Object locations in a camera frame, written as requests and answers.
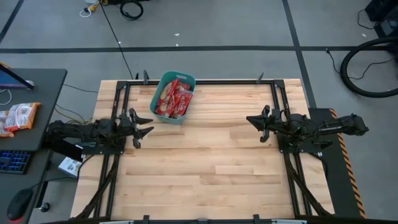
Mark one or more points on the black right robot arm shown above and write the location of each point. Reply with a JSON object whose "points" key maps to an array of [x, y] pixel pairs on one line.
{"points": [[342, 126]]}

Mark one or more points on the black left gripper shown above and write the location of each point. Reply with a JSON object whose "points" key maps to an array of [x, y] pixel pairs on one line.
{"points": [[126, 129]]}

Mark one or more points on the black table clamp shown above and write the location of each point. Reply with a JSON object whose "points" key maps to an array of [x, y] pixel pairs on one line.
{"points": [[146, 219], [145, 77], [257, 218]]}

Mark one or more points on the black keyboard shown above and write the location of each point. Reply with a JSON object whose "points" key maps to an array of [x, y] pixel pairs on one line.
{"points": [[15, 161]]}

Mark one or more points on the black mat with hazard stripe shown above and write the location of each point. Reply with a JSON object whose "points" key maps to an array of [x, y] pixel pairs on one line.
{"points": [[339, 174]]}

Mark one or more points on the black desk castor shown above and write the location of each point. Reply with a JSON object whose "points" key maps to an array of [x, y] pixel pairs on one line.
{"points": [[45, 207]]}

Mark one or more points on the large black hoop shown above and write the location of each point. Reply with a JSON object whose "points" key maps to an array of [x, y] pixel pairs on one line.
{"points": [[343, 67]]}

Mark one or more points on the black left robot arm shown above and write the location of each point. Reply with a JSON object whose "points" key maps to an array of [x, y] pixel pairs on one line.
{"points": [[81, 130]]}

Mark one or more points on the black aluminium table frame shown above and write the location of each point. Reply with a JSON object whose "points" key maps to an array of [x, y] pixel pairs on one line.
{"points": [[224, 82]]}

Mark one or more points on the orange popcorn bag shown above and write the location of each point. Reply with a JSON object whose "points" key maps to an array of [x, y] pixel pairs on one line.
{"points": [[4, 124], [21, 116]]}

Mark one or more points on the black desk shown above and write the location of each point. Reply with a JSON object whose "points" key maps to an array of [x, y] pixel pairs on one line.
{"points": [[46, 93]]}

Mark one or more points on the black computer mouse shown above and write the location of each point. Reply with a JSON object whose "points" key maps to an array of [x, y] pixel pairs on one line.
{"points": [[19, 203]]}

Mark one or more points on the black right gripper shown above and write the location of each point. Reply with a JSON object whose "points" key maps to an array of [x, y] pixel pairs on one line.
{"points": [[280, 123]]}

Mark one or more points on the teal plastic basket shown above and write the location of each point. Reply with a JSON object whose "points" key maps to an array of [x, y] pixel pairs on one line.
{"points": [[174, 74]]}

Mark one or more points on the tilted computer monitor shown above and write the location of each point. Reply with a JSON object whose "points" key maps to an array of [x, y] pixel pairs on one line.
{"points": [[9, 81]]}

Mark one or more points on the white box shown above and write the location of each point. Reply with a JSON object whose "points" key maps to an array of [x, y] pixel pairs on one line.
{"points": [[70, 166]]}

